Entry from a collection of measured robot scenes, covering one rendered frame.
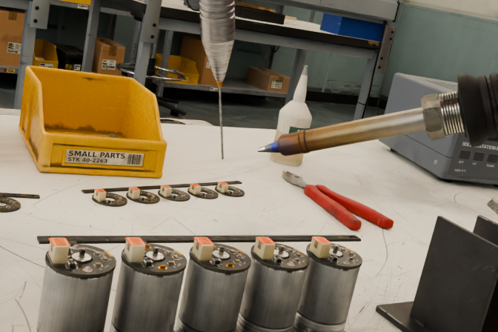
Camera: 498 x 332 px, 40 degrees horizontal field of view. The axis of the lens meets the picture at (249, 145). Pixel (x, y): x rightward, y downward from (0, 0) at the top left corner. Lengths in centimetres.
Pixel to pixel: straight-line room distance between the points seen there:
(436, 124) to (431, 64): 600
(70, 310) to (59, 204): 23
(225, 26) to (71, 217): 27
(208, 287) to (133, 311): 3
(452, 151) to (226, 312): 51
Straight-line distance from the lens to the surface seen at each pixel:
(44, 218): 45
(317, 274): 30
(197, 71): 487
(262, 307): 28
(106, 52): 451
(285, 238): 31
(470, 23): 603
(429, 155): 78
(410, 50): 641
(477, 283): 38
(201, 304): 27
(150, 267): 25
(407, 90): 83
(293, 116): 67
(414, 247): 54
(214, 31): 21
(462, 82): 23
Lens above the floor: 92
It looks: 13 degrees down
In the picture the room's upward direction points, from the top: 12 degrees clockwise
